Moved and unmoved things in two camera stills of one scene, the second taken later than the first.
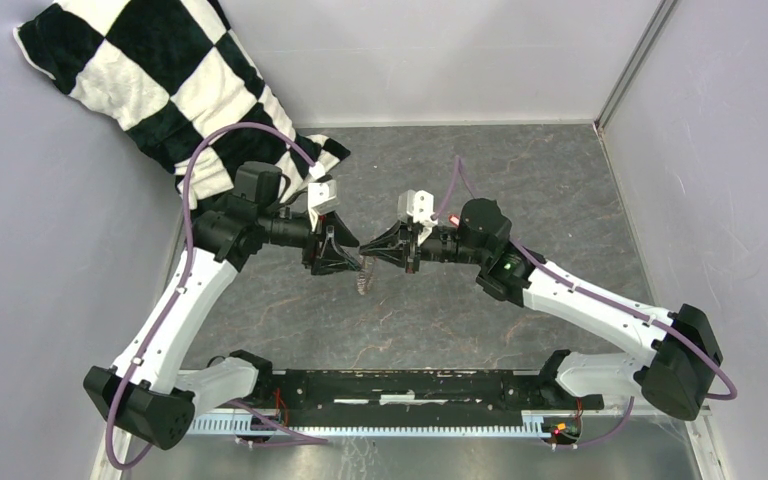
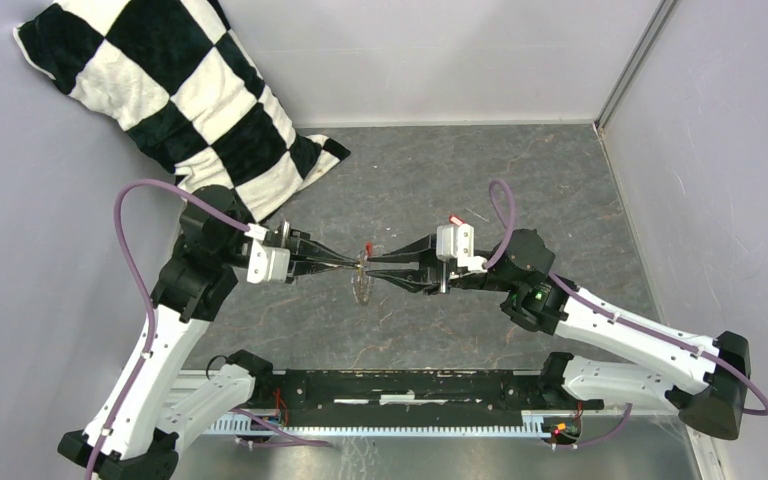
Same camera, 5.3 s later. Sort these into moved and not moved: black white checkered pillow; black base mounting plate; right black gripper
Moved: right black gripper
Not moved: black base mounting plate; black white checkered pillow
